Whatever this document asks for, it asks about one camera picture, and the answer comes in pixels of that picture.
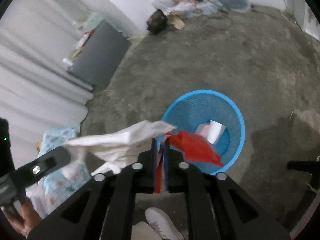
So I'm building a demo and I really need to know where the white plastic bag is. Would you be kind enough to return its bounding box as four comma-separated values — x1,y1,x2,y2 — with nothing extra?
61,120,176,179

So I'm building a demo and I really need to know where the red plastic wrapper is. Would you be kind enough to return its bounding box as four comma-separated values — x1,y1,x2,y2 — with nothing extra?
154,131,223,193

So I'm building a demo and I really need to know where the blue plastic trash basket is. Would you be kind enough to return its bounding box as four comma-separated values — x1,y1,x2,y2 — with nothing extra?
161,90,246,175

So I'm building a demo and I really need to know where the person left hand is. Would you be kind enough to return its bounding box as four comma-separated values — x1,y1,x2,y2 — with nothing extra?
1,197,42,239

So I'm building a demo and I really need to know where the floral blue tablecloth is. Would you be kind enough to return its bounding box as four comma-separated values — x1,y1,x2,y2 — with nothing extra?
27,127,91,219

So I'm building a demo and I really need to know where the white sneaker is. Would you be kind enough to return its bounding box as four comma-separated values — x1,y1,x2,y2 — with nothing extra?
145,207,184,240

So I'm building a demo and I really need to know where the white paper cup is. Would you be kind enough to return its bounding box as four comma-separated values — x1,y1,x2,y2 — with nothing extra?
207,120,226,144

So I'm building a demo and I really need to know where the pink white packet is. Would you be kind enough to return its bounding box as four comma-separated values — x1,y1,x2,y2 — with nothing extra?
194,123,210,138

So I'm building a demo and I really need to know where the grey curtain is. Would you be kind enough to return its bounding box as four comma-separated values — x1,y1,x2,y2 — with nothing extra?
1,0,118,168

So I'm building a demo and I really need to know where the grey cabinet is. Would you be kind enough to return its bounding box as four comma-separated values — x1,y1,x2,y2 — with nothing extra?
67,21,130,87

